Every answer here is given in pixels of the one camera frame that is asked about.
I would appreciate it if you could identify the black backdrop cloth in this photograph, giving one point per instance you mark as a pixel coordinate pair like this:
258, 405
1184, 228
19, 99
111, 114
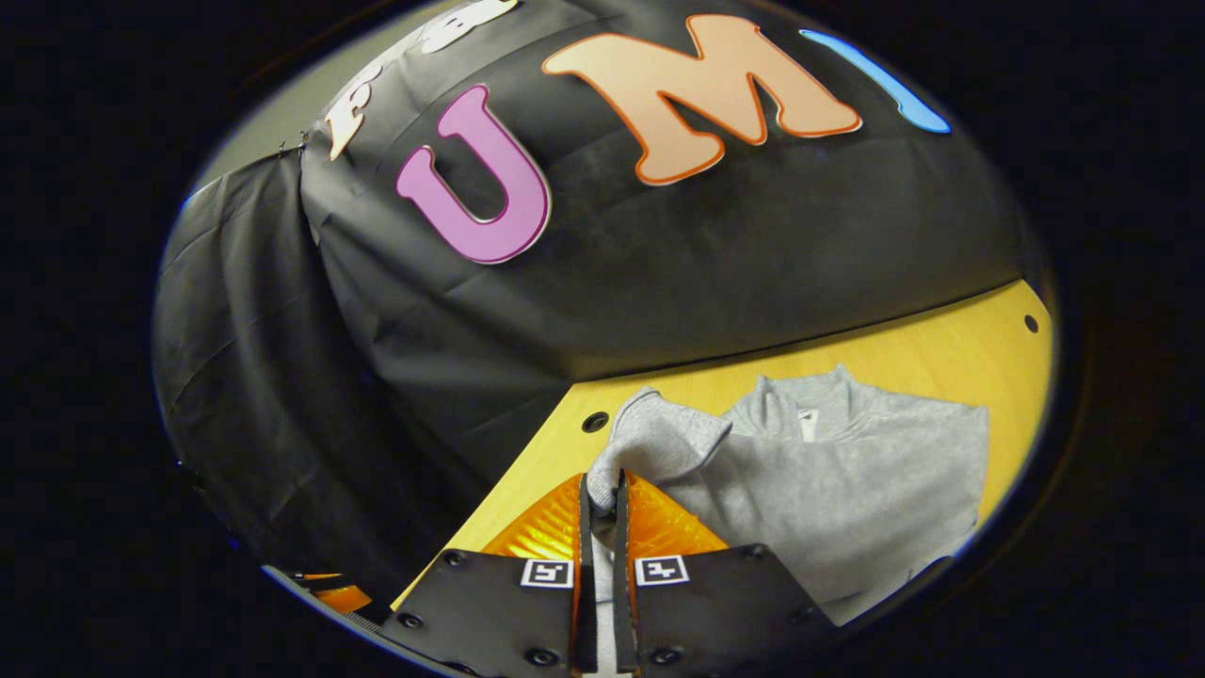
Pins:
659, 264

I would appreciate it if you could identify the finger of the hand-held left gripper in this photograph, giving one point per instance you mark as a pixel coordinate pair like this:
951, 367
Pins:
341, 596

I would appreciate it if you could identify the grey zip-neck sweatshirt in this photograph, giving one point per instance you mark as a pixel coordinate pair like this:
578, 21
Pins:
828, 490

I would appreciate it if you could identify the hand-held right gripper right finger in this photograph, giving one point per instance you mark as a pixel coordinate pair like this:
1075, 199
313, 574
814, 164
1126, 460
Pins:
623, 584

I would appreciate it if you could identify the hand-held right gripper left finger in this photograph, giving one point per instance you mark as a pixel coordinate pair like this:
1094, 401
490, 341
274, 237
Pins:
586, 565

